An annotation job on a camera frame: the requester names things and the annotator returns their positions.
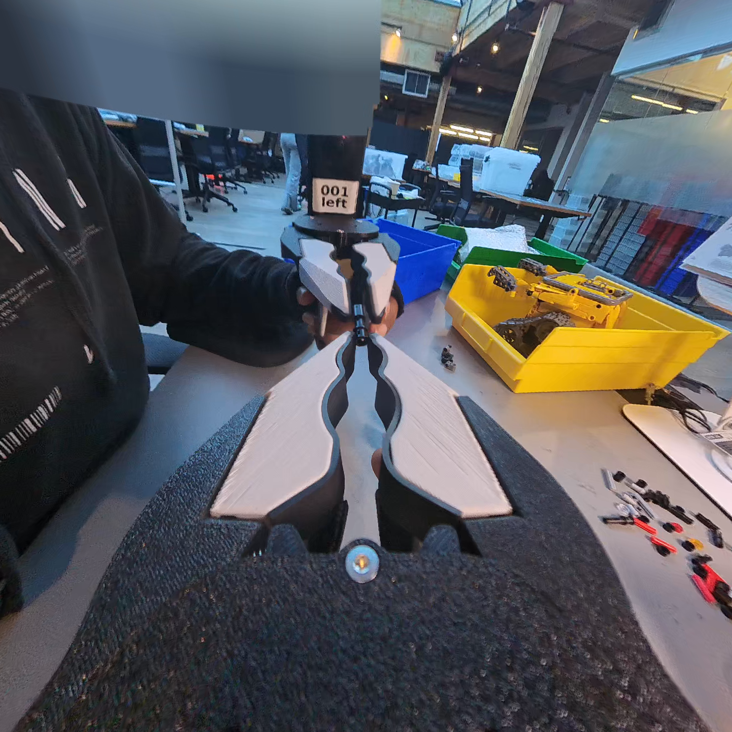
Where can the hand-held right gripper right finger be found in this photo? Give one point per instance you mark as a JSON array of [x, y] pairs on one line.
[[446, 457]]

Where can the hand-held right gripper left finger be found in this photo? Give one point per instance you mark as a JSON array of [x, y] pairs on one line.
[[280, 457]]

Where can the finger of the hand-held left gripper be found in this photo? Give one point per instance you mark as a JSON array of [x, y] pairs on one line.
[[380, 280], [320, 274]]

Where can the black axle connector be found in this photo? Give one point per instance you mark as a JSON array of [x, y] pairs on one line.
[[361, 326]]

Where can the person's left forearm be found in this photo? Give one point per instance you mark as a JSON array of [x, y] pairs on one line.
[[229, 297]]

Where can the person's left hand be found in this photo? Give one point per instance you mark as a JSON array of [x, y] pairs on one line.
[[309, 320]]

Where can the blue plastic bin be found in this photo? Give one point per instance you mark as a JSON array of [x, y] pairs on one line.
[[417, 257]]

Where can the black utility cart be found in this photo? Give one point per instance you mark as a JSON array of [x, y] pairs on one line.
[[394, 200]]

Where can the small black connector pieces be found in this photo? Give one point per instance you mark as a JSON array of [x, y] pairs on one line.
[[449, 357]]

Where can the grey office chair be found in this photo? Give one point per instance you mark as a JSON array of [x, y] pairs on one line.
[[166, 352]]

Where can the white storage boxes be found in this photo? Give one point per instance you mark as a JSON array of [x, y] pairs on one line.
[[503, 166]]

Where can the wooden background table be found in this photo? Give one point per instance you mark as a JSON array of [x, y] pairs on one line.
[[537, 203]]

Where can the green plastic bin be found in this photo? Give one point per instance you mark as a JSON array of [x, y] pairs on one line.
[[560, 260]]

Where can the deep yellow plastic bin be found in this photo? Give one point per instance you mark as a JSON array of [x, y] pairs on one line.
[[600, 354]]

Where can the yellow tracked toy robot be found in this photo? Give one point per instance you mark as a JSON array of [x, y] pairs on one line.
[[572, 303]]

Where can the pile of small building parts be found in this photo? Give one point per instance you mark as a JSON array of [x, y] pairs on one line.
[[663, 514]]

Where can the stack of red blue crates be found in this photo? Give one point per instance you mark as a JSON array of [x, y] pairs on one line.
[[675, 246]]

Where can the instruction booklet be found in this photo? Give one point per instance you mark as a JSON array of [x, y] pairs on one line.
[[712, 257]]

